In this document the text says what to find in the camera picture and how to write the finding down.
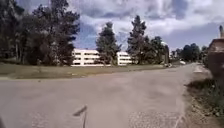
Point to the group of tall trees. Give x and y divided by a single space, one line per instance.
40 33

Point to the grey asphalt road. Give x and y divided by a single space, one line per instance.
116 96

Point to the grass lawn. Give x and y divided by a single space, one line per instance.
50 70

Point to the white building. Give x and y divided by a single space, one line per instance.
85 57

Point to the group of conifer trees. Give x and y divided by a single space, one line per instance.
143 43

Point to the weedy grass verge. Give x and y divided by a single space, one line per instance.
208 96

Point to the brick building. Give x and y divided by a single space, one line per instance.
216 56

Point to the conifer tree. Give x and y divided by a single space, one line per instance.
107 43

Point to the row of trees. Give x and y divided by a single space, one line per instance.
190 53

